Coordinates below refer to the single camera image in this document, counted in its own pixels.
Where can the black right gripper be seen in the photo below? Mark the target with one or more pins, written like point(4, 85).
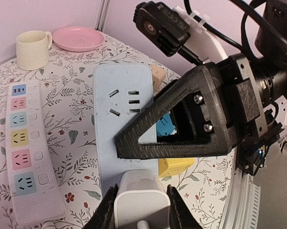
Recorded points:
point(255, 79)

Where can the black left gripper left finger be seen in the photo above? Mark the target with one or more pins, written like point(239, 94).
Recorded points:
point(103, 217)

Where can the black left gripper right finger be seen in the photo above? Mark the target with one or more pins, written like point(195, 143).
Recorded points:
point(180, 216)

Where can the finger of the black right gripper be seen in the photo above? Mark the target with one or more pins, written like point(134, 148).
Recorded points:
point(199, 112)

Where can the white phone charger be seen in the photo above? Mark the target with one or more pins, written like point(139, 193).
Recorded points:
point(141, 199)

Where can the beige dragon cube adapter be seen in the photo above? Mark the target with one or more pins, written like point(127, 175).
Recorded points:
point(158, 76)

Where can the cyan square adapter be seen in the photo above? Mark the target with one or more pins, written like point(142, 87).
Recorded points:
point(165, 126)

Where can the yellow square adapter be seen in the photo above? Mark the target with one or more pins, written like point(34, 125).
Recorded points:
point(173, 166)

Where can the white power strip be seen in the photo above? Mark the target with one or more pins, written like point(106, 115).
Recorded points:
point(35, 195)

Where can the grey small power strip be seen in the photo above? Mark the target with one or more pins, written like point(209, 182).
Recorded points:
point(121, 92)

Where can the pink plate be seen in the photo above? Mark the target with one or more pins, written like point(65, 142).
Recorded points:
point(77, 38)

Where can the cream ribbed mug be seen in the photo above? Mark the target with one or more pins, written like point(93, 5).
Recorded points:
point(32, 49)

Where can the front aluminium rail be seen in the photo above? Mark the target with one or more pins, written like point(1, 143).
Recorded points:
point(258, 202)

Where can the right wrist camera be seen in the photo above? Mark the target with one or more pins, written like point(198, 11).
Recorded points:
point(174, 31)

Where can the right aluminium frame post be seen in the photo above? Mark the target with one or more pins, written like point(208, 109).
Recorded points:
point(102, 15)

